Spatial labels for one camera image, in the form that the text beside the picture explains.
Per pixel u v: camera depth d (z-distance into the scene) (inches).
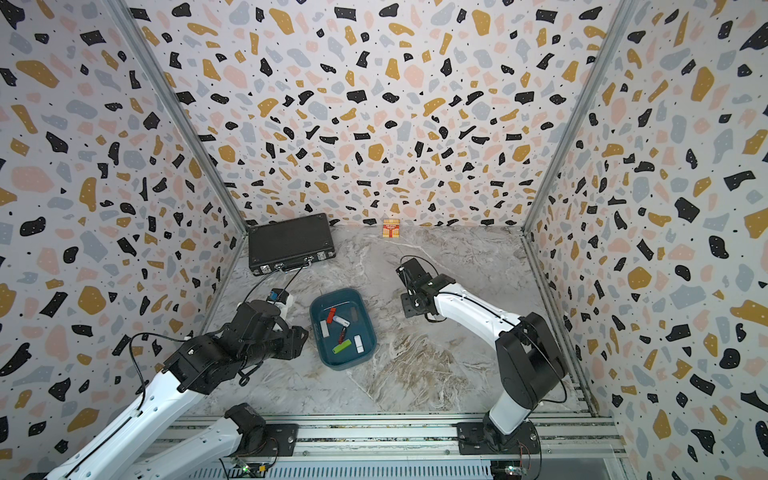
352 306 38.4
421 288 25.7
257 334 20.8
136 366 29.9
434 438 30.0
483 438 28.8
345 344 35.4
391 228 47.5
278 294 24.7
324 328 36.5
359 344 35.4
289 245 43.4
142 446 16.6
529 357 17.8
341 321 37.3
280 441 29.0
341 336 35.4
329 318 37.3
